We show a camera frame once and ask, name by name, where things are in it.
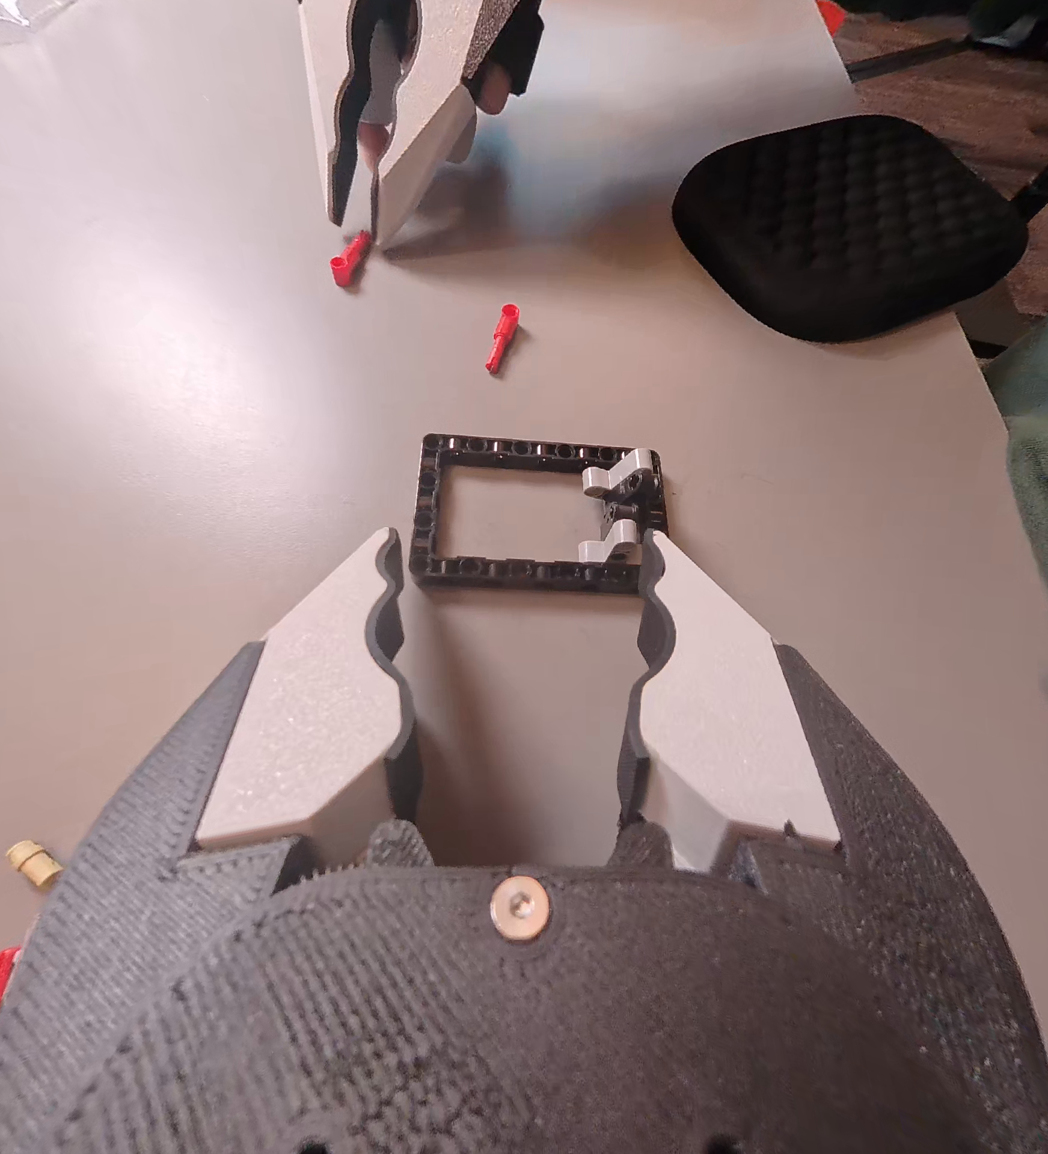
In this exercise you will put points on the red lego axle pin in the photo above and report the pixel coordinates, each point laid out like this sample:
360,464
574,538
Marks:
501,338

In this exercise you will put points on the orange traffic cone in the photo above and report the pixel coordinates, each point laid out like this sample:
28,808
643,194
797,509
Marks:
830,13

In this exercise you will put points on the person's right hand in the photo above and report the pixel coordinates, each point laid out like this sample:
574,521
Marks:
490,94

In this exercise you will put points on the grey and black lego assembly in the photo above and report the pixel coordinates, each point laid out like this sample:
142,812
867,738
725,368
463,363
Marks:
610,540

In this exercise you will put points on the black rectangular lego frame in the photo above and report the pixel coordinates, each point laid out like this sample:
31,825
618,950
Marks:
424,504

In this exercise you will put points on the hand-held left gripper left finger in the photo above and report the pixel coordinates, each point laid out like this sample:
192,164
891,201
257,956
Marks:
316,730

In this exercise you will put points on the grey lego connector assembly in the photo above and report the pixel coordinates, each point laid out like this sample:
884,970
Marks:
618,473

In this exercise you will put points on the tan lego pin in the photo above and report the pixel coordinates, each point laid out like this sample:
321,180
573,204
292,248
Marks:
32,860

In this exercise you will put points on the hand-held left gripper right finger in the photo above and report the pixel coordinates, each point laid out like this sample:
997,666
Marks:
730,730

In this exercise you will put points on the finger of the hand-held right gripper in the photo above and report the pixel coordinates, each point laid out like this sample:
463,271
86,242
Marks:
321,72
438,90

